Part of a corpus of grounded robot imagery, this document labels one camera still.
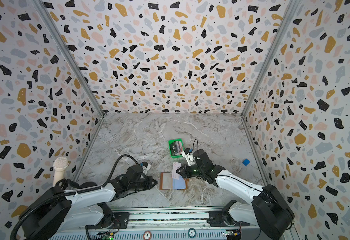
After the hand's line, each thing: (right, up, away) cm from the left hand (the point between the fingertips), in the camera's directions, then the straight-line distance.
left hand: (161, 181), depth 83 cm
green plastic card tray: (+3, +20, +19) cm, 27 cm away
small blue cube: (+52, +8, +12) cm, 54 cm away
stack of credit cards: (+8, +16, +15) cm, 23 cm away
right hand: (+9, +8, -4) cm, 12 cm away
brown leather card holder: (+3, -2, +3) cm, 5 cm away
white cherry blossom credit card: (+8, +4, -2) cm, 9 cm away
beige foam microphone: (-37, +14, -23) cm, 46 cm away
